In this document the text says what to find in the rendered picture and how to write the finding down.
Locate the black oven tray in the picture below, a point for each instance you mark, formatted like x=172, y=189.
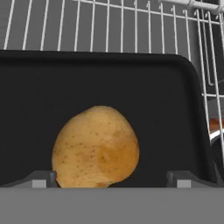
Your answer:
x=87, y=87

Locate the brown potato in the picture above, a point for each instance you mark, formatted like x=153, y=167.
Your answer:
x=96, y=148

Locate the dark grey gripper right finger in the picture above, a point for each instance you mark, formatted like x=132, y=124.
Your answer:
x=183, y=178

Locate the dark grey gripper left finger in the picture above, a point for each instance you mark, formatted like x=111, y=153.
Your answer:
x=40, y=178

